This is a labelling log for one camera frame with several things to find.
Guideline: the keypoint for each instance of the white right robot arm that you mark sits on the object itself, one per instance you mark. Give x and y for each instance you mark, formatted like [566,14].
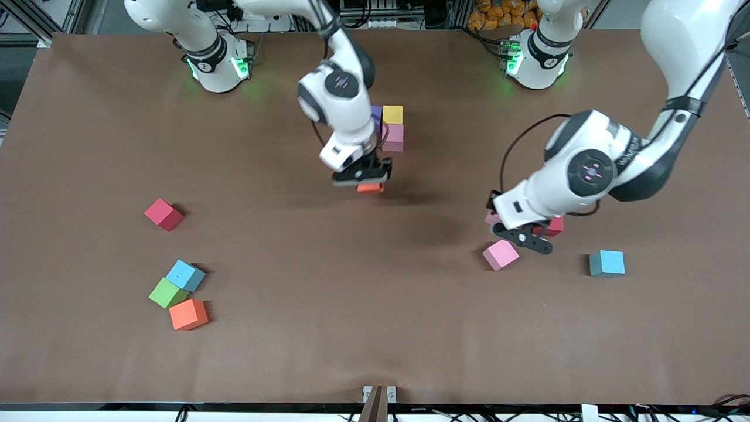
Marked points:
[345,117]

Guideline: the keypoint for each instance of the orange foam cube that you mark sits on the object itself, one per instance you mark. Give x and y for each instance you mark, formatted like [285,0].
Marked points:
[370,188]
[188,315]

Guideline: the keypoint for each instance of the yellow foam cube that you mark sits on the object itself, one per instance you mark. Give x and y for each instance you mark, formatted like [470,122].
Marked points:
[392,114]

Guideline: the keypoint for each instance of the red foam cube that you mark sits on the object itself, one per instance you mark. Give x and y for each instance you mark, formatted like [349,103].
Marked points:
[163,214]
[556,226]

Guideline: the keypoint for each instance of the aluminium frame profile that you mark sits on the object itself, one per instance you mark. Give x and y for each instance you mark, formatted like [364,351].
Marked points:
[73,17]

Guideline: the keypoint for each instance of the brown camera stand post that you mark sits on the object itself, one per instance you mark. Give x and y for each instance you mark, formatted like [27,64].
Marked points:
[375,410]

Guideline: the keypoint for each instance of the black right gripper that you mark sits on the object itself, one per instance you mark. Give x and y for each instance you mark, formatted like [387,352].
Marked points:
[375,164]

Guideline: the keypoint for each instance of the small white mounting bracket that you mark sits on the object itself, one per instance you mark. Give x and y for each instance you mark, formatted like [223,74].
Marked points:
[391,392]
[366,391]

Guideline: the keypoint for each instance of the white power strip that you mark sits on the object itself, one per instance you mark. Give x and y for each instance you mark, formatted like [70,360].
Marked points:
[384,23]
[272,24]

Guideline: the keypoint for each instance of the light cyan foam cube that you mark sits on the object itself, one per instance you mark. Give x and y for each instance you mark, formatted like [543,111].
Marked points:
[186,275]

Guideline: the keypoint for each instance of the pink foam cube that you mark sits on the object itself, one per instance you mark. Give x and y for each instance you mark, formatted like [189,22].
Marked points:
[501,255]
[491,218]
[394,139]

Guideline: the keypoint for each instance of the purple foam cube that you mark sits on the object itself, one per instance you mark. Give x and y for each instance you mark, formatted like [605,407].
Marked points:
[377,114]

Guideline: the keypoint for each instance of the green foam cube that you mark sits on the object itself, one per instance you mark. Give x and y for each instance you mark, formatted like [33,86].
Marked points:
[167,294]

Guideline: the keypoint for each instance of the blue foam cube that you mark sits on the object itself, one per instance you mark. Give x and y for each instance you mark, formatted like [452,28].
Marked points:
[606,263]

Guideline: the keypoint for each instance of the aluminium table edge rail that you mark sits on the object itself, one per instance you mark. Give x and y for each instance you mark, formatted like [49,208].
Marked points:
[744,99]

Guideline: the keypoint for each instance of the pile of orange objects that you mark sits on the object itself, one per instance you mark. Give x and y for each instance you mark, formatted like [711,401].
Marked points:
[498,14]

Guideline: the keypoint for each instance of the brown table cover sheet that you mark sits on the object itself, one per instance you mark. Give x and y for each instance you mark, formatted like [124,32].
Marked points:
[375,328]

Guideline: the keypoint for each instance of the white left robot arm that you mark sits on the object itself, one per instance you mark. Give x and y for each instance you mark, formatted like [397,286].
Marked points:
[674,35]

